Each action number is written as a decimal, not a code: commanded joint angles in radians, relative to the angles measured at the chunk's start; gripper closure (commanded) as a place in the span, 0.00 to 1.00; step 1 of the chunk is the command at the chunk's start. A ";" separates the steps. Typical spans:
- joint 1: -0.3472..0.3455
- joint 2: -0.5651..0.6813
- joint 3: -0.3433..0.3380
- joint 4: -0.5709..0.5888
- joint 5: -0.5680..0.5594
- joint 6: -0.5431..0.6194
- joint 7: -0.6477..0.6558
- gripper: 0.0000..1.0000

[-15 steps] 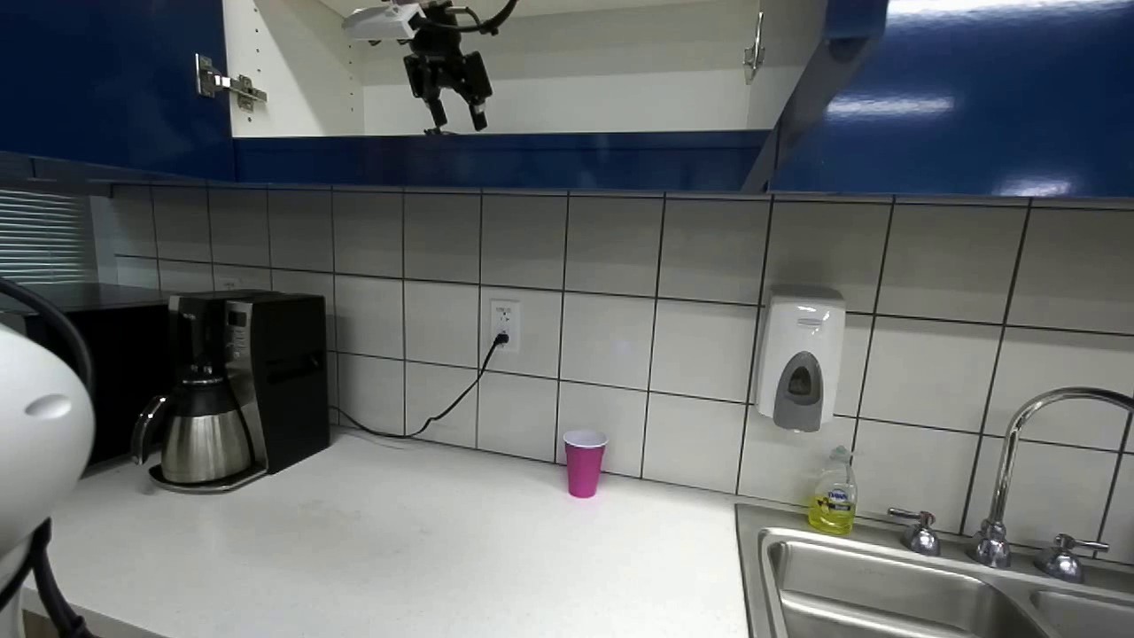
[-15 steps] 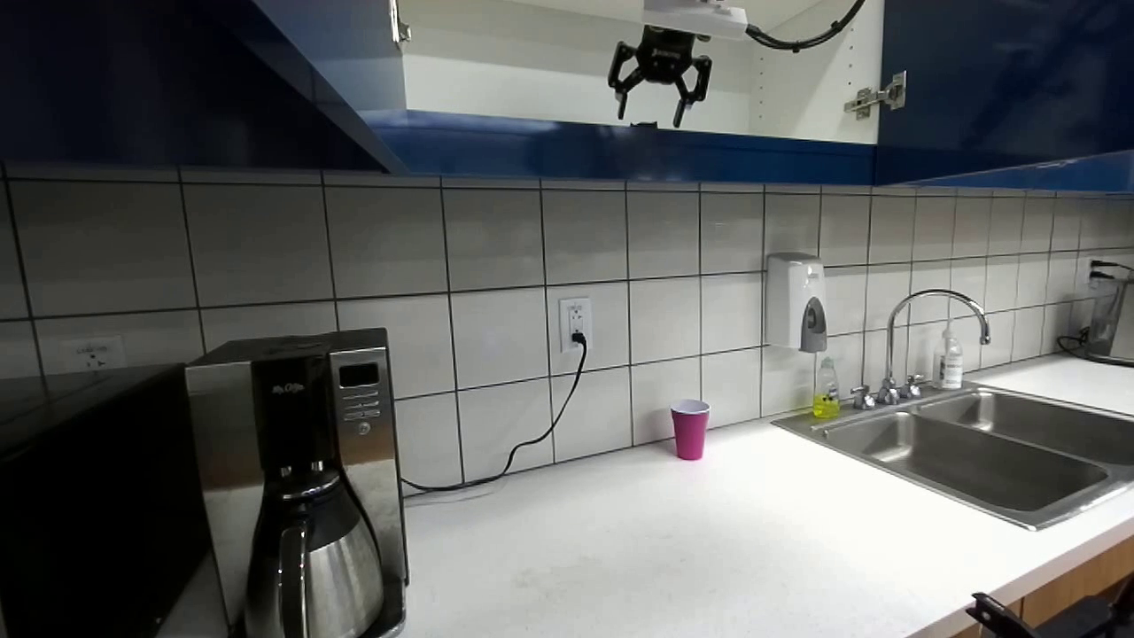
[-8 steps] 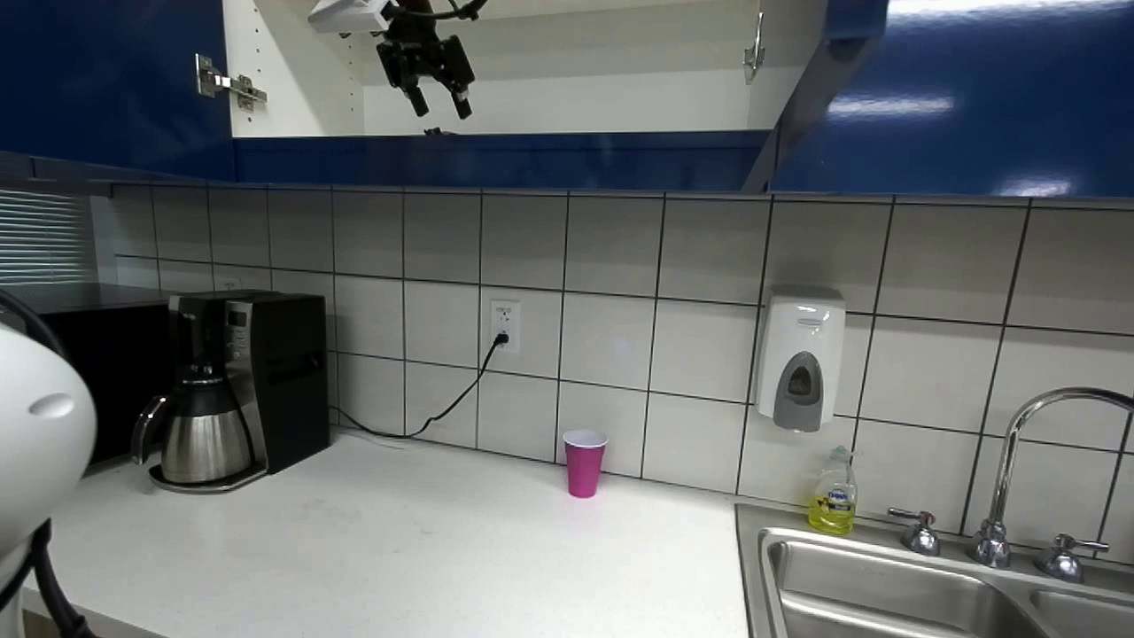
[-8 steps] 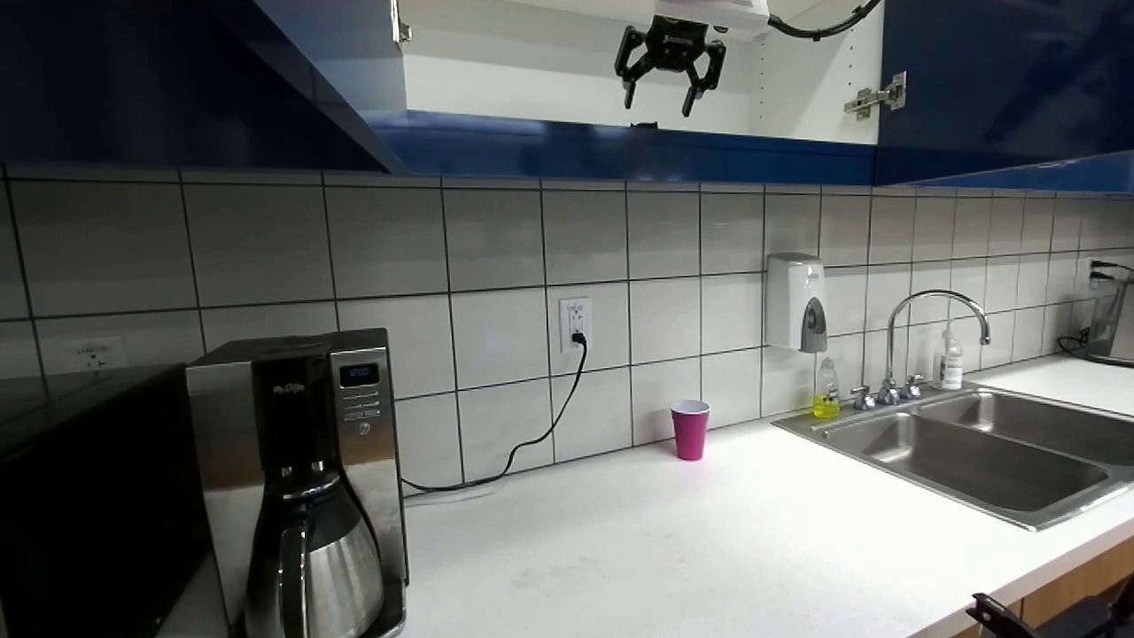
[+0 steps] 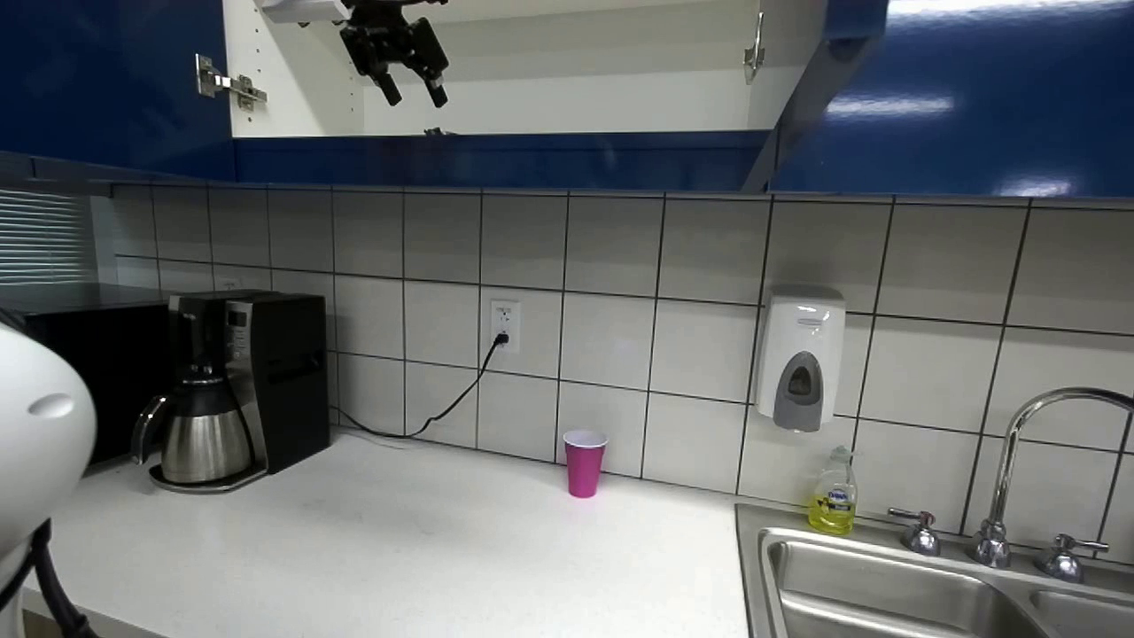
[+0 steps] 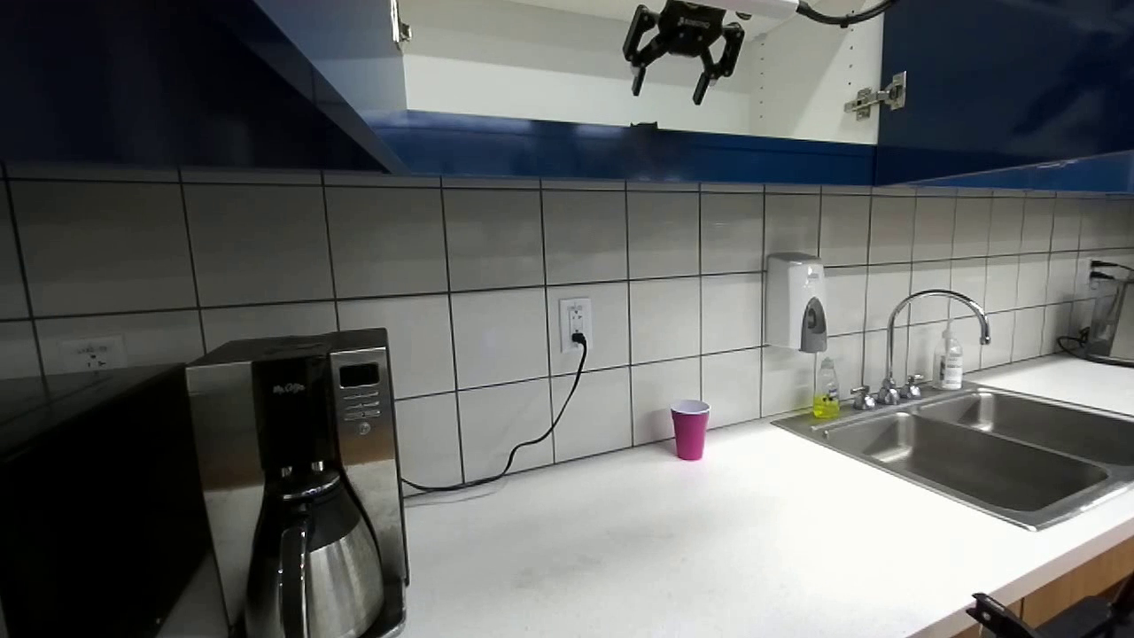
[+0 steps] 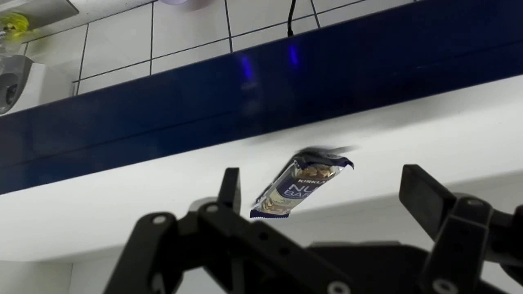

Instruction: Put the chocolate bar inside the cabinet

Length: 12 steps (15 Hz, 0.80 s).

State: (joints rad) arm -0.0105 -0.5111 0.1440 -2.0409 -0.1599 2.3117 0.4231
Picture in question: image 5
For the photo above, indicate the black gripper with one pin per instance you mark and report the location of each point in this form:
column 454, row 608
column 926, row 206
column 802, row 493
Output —
column 392, row 29

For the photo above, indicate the black steel coffee maker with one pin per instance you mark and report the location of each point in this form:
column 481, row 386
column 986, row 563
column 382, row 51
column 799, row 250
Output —
column 284, row 376

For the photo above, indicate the white window blinds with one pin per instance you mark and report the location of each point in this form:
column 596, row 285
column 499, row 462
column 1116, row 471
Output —
column 41, row 234

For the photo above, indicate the stainless steel sink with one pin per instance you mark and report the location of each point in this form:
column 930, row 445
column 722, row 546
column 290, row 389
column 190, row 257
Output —
column 874, row 590

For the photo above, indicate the chrome gooseneck faucet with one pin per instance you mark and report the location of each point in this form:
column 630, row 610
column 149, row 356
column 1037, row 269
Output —
column 993, row 537

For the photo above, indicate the white wall soap dispenser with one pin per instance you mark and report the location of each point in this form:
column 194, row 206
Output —
column 802, row 342

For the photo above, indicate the yellow dish soap bottle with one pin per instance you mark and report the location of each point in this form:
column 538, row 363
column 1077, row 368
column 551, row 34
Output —
column 832, row 509

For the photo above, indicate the blue wall cabinet white interior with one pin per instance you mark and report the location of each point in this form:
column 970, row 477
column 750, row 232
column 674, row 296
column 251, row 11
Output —
column 615, row 83

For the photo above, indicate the black microwave oven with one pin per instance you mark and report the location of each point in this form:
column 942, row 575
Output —
column 109, row 368

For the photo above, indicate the pink plastic cup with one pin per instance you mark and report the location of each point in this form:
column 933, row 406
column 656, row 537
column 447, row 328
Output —
column 582, row 466

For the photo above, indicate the stainless steel coffee carafe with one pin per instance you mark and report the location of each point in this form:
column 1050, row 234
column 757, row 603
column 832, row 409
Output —
column 206, row 438

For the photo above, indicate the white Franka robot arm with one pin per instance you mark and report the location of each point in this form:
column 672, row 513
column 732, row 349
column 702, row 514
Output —
column 41, row 426

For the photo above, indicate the white wall outlet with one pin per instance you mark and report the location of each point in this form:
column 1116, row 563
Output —
column 500, row 316

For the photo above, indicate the metal cabinet hinge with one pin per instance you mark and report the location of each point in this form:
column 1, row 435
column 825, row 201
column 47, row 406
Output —
column 754, row 48
column 226, row 83

